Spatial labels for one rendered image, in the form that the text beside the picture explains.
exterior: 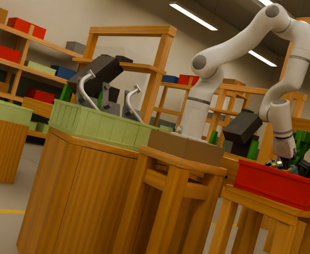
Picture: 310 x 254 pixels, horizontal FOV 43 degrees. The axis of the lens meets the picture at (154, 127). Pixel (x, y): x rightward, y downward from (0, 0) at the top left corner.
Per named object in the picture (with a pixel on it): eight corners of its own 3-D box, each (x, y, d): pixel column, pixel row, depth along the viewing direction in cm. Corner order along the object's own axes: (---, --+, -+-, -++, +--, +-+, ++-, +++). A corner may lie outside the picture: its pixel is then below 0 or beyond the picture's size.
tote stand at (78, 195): (30, 284, 204) (71, 137, 205) (15, 244, 250) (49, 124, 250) (144, 290, 236) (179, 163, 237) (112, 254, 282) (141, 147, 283)
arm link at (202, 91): (182, 98, 194) (195, 51, 194) (197, 104, 210) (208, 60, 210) (204, 102, 188) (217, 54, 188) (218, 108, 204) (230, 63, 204)
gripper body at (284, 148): (268, 134, 181) (270, 155, 184) (287, 138, 173) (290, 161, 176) (278, 128, 184) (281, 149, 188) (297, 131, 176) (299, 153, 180)
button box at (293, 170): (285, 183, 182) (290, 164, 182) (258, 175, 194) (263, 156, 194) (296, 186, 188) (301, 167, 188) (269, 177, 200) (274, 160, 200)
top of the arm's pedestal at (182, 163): (180, 168, 174) (182, 159, 174) (137, 151, 199) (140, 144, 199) (225, 177, 195) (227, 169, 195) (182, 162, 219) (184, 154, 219)
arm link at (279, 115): (267, 129, 180) (283, 134, 172) (263, 103, 175) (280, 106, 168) (280, 123, 184) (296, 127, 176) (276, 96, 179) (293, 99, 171)
